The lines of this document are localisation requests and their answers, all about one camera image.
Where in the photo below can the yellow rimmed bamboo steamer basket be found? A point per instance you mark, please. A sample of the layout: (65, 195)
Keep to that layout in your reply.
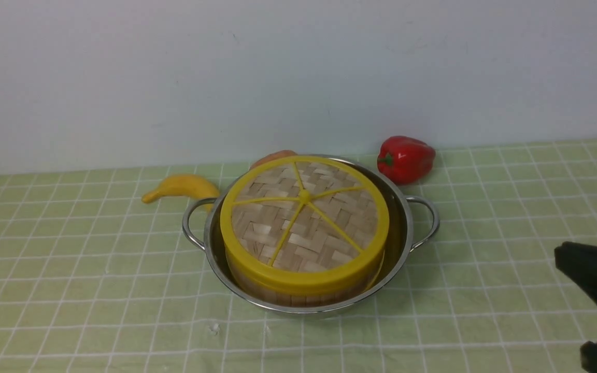
(305, 279)

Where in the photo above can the red bell pepper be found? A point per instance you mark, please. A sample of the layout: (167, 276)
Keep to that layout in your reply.
(405, 160)

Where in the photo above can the orange toy vegetable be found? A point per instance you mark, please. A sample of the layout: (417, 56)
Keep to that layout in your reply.
(273, 156)

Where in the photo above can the green checkered tablecloth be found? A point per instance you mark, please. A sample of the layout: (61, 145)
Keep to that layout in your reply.
(93, 280)

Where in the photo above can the yellow rimmed bamboo steamer lid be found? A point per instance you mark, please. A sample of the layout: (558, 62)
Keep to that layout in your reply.
(312, 202)

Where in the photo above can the yellow toy banana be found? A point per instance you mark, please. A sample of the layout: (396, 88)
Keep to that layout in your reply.
(183, 184)

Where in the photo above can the stainless steel pot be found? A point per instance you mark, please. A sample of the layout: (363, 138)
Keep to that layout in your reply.
(413, 221)

